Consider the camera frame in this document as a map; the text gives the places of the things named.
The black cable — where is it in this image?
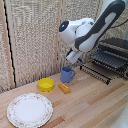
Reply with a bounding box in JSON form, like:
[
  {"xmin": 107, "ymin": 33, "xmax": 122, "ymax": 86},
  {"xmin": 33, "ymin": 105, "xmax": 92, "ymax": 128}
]
[{"xmin": 110, "ymin": 19, "xmax": 128, "ymax": 29}]

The black wire oven tray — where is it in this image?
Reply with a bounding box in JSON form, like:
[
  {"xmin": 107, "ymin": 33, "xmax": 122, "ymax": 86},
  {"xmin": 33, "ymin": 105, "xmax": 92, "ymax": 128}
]
[{"xmin": 79, "ymin": 62, "xmax": 113, "ymax": 85}]

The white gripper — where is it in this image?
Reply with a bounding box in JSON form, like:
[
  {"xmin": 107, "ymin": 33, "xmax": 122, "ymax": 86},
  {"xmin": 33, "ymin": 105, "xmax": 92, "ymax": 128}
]
[{"xmin": 65, "ymin": 49, "xmax": 84, "ymax": 65}]

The orange yellow bread block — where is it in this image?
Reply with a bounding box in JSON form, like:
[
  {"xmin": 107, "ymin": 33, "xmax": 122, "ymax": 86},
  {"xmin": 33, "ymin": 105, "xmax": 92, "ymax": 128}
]
[{"xmin": 57, "ymin": 83, "xmax": 72, "ymax": 95}]

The white floral rimmed plate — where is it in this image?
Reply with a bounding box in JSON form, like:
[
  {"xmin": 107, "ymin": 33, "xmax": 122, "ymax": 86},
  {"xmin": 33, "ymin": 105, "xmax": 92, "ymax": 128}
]
[{"xmin": 6, "ymin": 92, "xmax": 54, "ymax": 128}]

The yellow plastic bowl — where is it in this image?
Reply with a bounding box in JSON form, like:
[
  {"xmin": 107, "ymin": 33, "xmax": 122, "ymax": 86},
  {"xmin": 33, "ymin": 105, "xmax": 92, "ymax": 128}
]
[{"xmin": 37, "ymin": 77, "xmax": 56, "ymax": 93}]

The blue ceramic mug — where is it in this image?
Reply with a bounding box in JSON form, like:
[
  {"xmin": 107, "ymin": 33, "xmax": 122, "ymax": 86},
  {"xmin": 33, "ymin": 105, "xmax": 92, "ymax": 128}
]
[{"xmin": 60, "ymin": 66, "xmax": 77, "ymax": 84}]

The woven beige folding screen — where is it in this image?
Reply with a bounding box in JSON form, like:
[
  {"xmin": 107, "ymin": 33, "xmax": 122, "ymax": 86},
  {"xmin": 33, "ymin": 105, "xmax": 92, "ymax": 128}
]
[{"xmin": 0, "ymin": 0, "xmax": 128, "ymax": 94}]

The black dish rack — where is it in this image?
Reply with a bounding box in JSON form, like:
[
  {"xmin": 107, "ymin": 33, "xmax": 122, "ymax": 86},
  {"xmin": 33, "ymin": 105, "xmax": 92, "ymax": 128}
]
[{"xmin": 90, "ymin": 37, "xmax": 128, "ymax": 80}]

